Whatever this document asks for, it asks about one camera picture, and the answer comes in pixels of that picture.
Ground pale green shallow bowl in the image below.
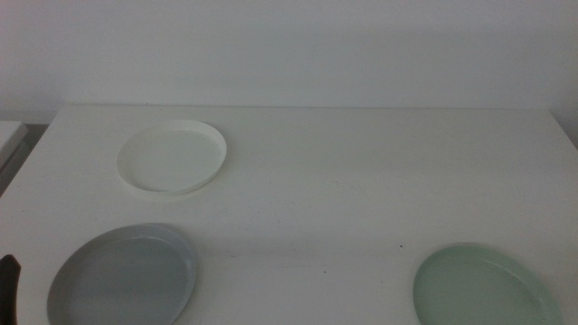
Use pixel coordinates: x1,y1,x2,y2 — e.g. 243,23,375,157
412,243,565,325

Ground grey-blue shallow bowl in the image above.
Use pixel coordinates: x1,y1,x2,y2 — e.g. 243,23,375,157
46,223,198,325

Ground white shallow bowl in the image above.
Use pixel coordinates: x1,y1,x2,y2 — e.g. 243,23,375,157
117,119,228,197

